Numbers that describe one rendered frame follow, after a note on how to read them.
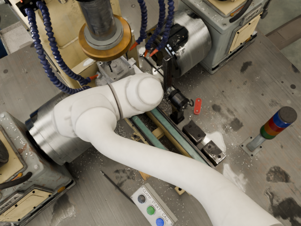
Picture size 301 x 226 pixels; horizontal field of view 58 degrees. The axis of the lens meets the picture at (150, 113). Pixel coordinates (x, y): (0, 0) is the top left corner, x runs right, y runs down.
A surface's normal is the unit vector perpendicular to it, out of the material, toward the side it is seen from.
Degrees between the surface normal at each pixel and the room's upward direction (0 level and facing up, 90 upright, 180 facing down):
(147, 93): 32
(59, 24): 90
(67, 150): 62
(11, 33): 0
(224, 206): 42
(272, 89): 0
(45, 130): 9
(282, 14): 0
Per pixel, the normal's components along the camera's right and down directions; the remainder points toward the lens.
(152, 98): 0.38, 0.24
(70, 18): 0.64, 0.70
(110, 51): -0.05, -0.37
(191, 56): 0.56, 0.48
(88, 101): -0.03, -0.70
